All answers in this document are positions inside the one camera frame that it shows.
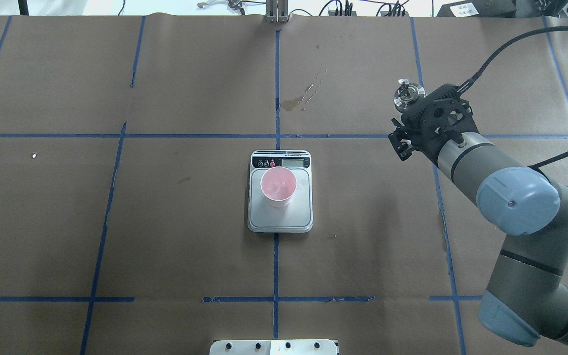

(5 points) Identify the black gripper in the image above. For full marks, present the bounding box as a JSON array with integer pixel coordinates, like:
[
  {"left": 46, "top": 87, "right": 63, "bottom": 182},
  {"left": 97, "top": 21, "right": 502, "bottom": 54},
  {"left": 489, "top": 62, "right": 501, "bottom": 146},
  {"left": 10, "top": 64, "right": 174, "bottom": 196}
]
[{"left": 388, "top": 84, "right": 479, "bottom": 164}]

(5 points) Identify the glass sauce dispenser bottle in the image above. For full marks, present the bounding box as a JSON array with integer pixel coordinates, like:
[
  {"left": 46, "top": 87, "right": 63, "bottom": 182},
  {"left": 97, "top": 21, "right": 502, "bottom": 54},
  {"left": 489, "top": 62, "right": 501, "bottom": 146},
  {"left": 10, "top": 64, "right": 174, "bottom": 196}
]
[{"left": 393, "top": 79, "right": 426, "bottom": 113}]

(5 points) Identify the pink paper cup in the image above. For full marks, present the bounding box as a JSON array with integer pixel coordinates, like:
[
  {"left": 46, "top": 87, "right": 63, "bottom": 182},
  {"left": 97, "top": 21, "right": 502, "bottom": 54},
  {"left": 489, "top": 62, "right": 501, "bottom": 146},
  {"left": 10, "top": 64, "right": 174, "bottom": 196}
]
[{"left": 260, "top": 166, "right": 297, "bottom": 208}]

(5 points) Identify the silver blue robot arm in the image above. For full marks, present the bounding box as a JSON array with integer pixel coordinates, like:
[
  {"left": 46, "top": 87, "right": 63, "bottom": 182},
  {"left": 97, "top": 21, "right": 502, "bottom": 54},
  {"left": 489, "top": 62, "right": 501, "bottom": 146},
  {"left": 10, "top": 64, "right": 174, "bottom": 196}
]
[{"left": 388, "top": 79, "right": 568, "bottom": 348}]

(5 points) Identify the grey electronic kitchen scale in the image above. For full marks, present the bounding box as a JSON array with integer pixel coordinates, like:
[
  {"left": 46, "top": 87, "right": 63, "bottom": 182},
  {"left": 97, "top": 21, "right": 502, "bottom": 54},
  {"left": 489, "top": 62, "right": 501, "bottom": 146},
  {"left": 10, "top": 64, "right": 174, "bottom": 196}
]
[{"left": 247, "top": 150, "right": 314, "bottom": 234}]

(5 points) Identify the black box with label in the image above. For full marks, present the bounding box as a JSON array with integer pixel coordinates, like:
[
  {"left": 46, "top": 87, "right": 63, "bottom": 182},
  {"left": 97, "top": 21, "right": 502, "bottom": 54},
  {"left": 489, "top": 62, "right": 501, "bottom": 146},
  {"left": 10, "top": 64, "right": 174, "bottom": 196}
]
[{"left": 435, "top": 0, "right": 517, "bottom": 18}]

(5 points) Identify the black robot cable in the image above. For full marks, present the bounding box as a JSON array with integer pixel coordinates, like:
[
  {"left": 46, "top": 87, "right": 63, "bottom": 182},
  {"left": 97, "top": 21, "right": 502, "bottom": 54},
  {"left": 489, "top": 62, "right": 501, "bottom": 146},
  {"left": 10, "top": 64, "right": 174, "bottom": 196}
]
[{"left": 457, "top": 26, "right": 568, "bottom": 171}]

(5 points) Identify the aluminium frame post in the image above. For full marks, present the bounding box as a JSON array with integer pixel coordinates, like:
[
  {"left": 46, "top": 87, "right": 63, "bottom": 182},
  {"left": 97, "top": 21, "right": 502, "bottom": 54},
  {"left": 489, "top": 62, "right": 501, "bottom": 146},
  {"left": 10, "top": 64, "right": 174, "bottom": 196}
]
[{"left": 264, "top": 0, "right": 290, "bottom": 23}]

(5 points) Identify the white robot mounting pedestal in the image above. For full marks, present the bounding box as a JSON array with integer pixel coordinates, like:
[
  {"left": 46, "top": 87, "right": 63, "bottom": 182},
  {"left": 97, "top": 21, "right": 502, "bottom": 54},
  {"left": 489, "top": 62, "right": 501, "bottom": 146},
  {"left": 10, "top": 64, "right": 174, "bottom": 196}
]
[{"left": 209, "top": 339, "right": 340, "bottom": 355}]

